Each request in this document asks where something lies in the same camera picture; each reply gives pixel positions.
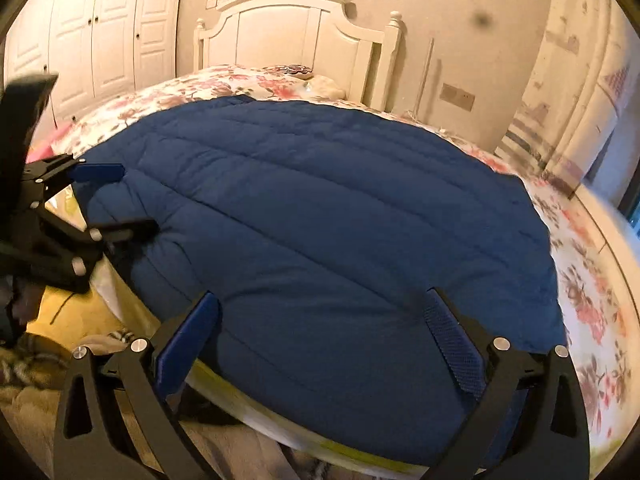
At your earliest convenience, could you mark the blue quilted jacket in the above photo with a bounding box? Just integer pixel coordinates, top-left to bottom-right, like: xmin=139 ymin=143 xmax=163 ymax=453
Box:
xmin=70 ymin=95 xmax=569 ymax=467

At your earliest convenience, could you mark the floral patterned pillow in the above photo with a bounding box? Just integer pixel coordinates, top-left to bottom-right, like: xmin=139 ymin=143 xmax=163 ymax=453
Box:
xmin=272 ymin=63 xmax=317 ymax=79

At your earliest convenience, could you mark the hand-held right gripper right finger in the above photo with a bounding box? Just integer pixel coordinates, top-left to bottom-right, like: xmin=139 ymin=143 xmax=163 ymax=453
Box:
xmin=423 ymin=287 xmax=592 ymax=480

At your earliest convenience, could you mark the wall switch plate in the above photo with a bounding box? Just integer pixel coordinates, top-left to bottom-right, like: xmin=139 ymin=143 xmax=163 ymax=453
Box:
xmin=439 ymin=83 xmax=476 ymax=112

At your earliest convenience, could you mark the cream pillow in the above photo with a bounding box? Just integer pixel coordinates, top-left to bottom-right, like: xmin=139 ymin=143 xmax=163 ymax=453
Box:
xmin=305 ymin=75 xmax=347 ymax=99

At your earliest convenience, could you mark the printed striped curtain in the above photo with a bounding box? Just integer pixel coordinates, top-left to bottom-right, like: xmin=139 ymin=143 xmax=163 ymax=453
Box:
xmin=495 ymin=0 xmax=637 ymax=197

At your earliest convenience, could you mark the beige plaid blanket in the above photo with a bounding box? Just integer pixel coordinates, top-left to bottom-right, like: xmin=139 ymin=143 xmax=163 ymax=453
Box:
xmin=0 ymin=327 xmax=321 ymax=480

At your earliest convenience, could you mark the white wardrobe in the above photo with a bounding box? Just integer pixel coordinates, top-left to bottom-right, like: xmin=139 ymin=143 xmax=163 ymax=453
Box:
xmin=2 ymin=0 xmax=189 ymax=127

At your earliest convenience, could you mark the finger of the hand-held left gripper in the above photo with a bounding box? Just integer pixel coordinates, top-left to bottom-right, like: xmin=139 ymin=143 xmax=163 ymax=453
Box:
xmin=20 ymin=203 xmax=161 ymax=295
xmin=22 ymin=154 xmax=125 ymax=207

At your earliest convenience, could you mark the white wooden headboard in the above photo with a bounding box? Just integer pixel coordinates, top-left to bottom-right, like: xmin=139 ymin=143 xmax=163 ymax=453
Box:
xmin=194 ymin=0 xmax=404 ymax=111

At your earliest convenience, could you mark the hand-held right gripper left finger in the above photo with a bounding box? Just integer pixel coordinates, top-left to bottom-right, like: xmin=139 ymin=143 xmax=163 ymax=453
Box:
xmin=52 ymin=290 xmax=222 ymax=480

